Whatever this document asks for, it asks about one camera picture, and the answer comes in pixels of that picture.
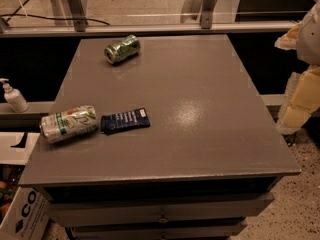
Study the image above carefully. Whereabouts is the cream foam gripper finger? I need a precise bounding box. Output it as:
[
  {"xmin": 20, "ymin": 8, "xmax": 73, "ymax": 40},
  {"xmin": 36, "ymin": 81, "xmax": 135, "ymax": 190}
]
[
  {"xmin": 274, "ymin": 23, "xmax": 300, "ymax": 50},
  {"xmin": 276, "ymin": 66, "xmax": 320, "ymax": 135}
]

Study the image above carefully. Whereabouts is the dark blue snack bar wrapper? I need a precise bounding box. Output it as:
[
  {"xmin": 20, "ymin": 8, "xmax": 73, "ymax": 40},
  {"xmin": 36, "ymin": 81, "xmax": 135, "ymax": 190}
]
[{"xmin": 101, "ymin": 108, "xmax": 150, "ymax": 135}]

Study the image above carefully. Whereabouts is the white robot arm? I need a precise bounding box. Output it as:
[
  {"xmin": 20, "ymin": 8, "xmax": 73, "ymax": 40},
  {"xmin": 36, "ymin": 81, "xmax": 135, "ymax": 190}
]
[{"xmin": 275, "ymin": 1, "xmax": 320, "ymax": 135}]

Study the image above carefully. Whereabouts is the grey drawer cabinet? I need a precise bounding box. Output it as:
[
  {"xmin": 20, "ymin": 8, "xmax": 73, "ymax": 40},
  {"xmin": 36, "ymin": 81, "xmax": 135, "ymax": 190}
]
[{"xmin": 20, "ymin": 35, "xmax": 300, "ymax": 240}]

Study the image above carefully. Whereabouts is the green soda can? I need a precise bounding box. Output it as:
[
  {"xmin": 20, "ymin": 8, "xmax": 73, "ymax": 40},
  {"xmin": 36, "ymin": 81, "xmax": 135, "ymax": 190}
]
[{"xmin": 104, "ymin": 35, "xmax": 141, "ymax": 64}]

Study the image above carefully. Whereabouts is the white and green beverage can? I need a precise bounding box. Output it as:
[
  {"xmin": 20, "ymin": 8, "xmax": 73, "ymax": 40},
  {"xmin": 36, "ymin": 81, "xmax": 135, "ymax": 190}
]
[{"xmin": 40, "ymin": 105, "xmax": 98, "ymax": 143}]

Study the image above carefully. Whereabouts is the white pump dispenser bottle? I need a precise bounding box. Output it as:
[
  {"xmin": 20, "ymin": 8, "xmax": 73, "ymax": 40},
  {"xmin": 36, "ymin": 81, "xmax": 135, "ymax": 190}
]
[{"xmin": 0, "ymin": 78, "xmax": 29, "ymax": 113}]

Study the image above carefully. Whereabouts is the white cardboard box with lettering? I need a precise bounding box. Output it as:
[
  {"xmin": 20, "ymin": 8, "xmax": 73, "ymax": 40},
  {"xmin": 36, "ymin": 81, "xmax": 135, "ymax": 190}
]
[{"xmin": 0, "ymin": 187, "xmax": 49, "ymax": 240}]

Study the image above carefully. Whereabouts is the grey metal frame rail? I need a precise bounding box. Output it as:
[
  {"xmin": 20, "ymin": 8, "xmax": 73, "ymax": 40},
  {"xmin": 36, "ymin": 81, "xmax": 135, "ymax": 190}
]
[{"xmin": 0, "ymin": 21, "xmax": 296, "ymax": 38}]

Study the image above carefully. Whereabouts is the black cable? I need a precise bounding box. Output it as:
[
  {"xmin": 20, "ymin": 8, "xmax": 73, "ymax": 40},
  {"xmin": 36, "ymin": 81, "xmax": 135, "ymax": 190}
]
[{"xmin": 0, "ymin": 0, "xmax": 111, "ymax": 27}]

